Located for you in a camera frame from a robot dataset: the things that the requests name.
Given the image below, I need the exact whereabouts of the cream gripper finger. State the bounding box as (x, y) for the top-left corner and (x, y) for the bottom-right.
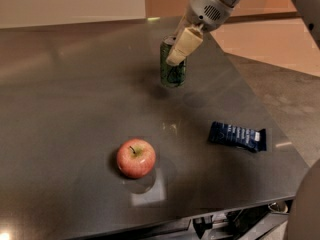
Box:
(166, 25), (203, 66)

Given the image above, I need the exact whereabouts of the dark blue snack wrapper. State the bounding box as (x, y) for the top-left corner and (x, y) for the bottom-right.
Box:
(208, 121), (267, 153)

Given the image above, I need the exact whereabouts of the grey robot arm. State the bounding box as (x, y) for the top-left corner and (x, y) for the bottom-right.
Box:
(214, 0), (320, 240)

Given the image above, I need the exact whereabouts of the green soda can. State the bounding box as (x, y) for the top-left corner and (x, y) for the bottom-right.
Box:
(160, 35), (186, 88)

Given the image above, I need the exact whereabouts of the red apple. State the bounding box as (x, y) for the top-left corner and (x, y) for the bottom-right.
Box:
(116, 138), (156, 179)

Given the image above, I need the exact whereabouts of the dark under-table drawer hardware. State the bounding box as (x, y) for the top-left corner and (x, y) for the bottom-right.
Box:
(192, 200), (292, 240)

